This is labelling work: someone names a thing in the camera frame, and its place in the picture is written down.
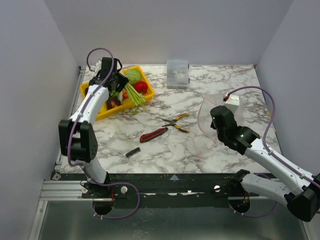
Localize yellow plastic tray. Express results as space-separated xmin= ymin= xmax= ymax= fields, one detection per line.
xmin=79 ymin=65 xmax=155 ymax=121

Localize green white leek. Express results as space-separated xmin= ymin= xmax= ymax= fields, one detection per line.
xmin=124 ymin=83 xmax=146 ymax=115

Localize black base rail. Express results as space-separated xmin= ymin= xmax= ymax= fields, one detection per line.
xmin=48 ymin=173 xmax=251 ymax=209

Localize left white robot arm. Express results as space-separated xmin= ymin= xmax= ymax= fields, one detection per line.
xmin=58 ymin=57 xmax=129 ymax=198

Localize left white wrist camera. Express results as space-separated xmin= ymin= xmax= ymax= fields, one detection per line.
xmin=89 ymin=59 xmax=102 ymax=74

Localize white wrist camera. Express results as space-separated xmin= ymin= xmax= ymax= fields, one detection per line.
xmin=89 ymin=59 xmax=102 ymax=74
xmin=223 ymin=94 xmax=240 ymax=113

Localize red black utility knife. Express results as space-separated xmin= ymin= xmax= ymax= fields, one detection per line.
xmin=139 ymin=127 xmax=168 ymax=143

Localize purple red onion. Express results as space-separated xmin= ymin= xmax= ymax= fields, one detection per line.
xmin=106 ymin=97 xmax=122 ymax=110

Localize clear plastic screw box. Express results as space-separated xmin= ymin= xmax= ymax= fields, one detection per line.
xmin=166 ymin=59 xmax=190 ymax=89

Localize yellow handled pliers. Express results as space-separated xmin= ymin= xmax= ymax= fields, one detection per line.
xmin=162 ymin=113 xmax=190 ymax=133

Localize clear zip top bag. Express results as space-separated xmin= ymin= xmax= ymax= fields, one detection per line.
xmin=197 ymin=93 xmax=244 ymax=146

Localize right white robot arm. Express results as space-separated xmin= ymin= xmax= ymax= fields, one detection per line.
xmin=210 ymin=105 xmax=320 ymax=222

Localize black chip comb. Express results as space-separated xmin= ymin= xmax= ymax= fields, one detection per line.
xmin=125 ymin=147 xmax=141 ymax=158

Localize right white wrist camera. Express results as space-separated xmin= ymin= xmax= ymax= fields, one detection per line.
xmin=223 ymin=94 xmax=240 ymax=113

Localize green cabbage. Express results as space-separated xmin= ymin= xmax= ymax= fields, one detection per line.
xmin=124 ymin=68 xmax=142 ymax=85

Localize red tomato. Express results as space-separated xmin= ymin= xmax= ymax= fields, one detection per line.
xmin=133 ymin=81 xmax=149 ymax=95

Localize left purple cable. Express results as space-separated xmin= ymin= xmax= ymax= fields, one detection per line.
xmin=67 ymin=47 xmax=141 ymax=221

